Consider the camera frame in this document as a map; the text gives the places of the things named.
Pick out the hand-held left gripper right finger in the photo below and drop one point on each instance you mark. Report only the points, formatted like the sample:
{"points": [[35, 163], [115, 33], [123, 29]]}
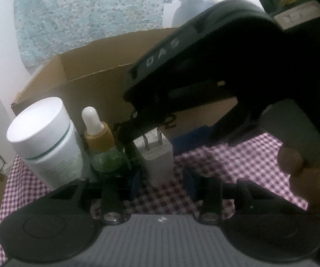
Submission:
{"points": [[190, 185]]}

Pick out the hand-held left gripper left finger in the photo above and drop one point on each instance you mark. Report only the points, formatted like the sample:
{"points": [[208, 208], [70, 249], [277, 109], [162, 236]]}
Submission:
{"points": [[135, 186]]}

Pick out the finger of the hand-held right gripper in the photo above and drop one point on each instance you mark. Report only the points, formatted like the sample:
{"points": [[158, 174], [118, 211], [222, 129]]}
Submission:
{"points": [[137, 128], [193, 140]]}

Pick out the white plug charger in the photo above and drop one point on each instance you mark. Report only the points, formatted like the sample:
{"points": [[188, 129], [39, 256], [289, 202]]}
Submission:
{"points": [[157, 164]]}

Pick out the green dropper bottle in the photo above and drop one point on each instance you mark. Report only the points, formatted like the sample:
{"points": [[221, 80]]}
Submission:
{"points": [[98, 139]]}

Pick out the brown cardboard box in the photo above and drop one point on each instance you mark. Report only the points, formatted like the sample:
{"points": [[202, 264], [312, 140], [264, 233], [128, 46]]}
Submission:
{"points": [[93, 89]]}

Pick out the white plastic bottle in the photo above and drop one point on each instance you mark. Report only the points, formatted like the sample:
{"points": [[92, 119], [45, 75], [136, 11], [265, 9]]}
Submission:
{"points": [[43, 144]]}

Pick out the person's right hand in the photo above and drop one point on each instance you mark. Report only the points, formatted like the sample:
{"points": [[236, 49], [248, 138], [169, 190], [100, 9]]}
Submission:
{"points": [[318, 189]]}

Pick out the blue water jug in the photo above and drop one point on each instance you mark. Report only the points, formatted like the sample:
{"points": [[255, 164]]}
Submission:
{"points": [[187, 14]]}

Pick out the blue floral wall cloth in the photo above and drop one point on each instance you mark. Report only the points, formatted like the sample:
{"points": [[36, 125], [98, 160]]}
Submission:
{"points": [[79, 14]]}

